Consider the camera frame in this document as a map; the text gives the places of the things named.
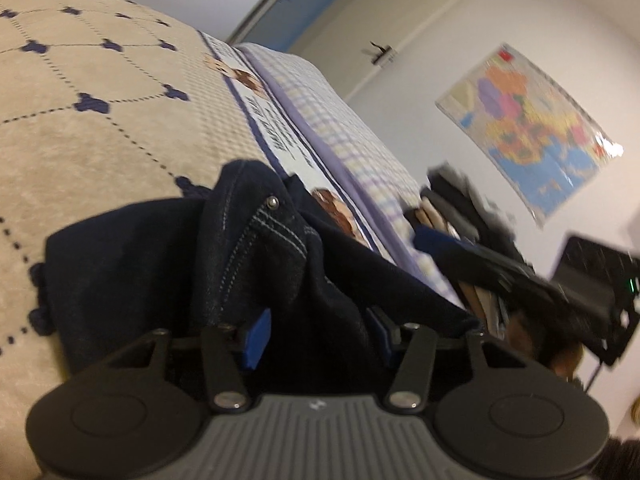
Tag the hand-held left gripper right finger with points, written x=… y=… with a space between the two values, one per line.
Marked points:
x=378 y=335

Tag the stack of folded clothes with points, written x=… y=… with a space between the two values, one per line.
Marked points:
x=470 y=210

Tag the beige bear-print blanket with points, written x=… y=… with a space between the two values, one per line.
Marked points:
x=100 y=110

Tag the colourful wall map poster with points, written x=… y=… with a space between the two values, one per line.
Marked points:
x=530 y=125

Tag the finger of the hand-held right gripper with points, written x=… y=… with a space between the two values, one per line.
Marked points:
x=435 y=242

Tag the purple plaid bed sheet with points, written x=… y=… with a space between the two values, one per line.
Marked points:
x=320 y=110

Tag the white door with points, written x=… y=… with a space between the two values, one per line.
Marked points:
x=360 y=15

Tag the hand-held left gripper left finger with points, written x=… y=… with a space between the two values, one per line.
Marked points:
x=257 y=337

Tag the white and teal wardrobe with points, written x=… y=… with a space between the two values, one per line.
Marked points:
x=280 y=5

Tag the dark blue denim pants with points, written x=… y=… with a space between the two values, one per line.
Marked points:
x=150 y=270

